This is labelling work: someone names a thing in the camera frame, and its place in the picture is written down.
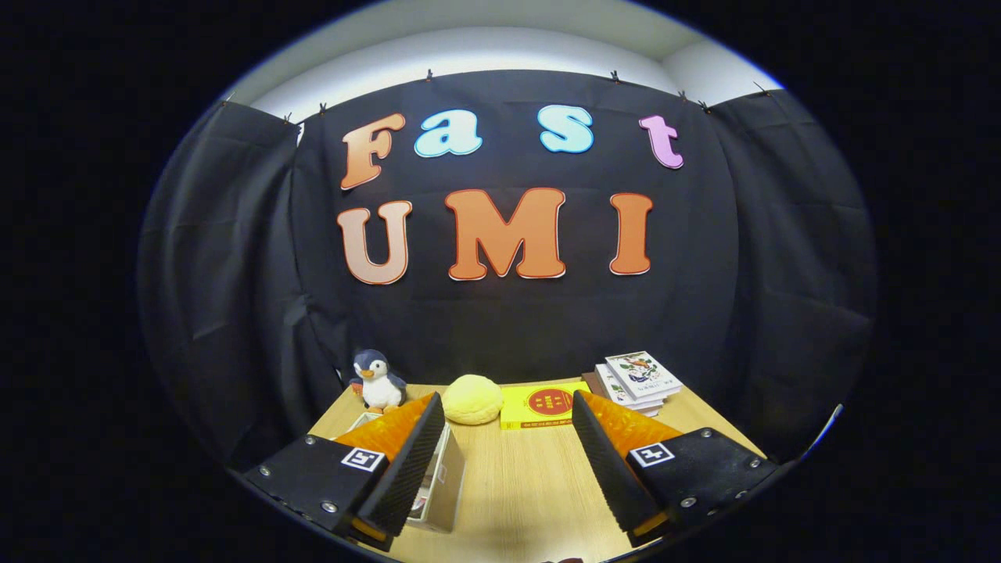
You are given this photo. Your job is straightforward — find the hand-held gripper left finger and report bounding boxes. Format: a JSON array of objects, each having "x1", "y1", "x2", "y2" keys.
[{"x1": 242, "y1": 393, "x2": 447, "y2": 552}]

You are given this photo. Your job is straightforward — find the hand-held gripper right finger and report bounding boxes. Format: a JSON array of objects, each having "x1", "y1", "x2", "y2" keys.
[{"x1": 572, "y1": 389, "x2": 781, "y2": 548}]

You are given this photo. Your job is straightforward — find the beige fabric storage box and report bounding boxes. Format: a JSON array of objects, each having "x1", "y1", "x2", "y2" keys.
[{"x1": 332, "y1": 411, "x2": 467, "y2": 534}]

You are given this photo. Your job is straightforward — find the white book with leaf print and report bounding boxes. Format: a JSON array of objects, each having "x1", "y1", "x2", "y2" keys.
[{"x1": 594, "y1": 364, "x2": 666, "y2": 411}]

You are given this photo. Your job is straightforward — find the penguin plush toy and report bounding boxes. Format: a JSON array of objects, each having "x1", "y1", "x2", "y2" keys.
[{"x1": 350, "y1": 349, "x2": 407, "y2": 414}]

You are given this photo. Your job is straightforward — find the yellow round plush bun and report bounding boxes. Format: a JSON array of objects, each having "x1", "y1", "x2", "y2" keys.
[{"x1": 443, "y1": 374, "x2": 505, "y2": 426}]

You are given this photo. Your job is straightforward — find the white illustrated book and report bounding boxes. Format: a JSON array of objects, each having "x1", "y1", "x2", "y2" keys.
[{"x1": 605, "y1": 351, "x2": 683, "y2": 402}]

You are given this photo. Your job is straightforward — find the yellow book with red circle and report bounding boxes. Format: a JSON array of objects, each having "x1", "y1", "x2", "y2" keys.
[{"x1": 500, "y1": 381, "x2": 593, "y2": 430}]

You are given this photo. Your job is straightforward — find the black backdrop cloth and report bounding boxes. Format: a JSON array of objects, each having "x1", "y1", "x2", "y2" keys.
[{"x1": 137, "y1": 69, "x2": 877, "y2": 470}]

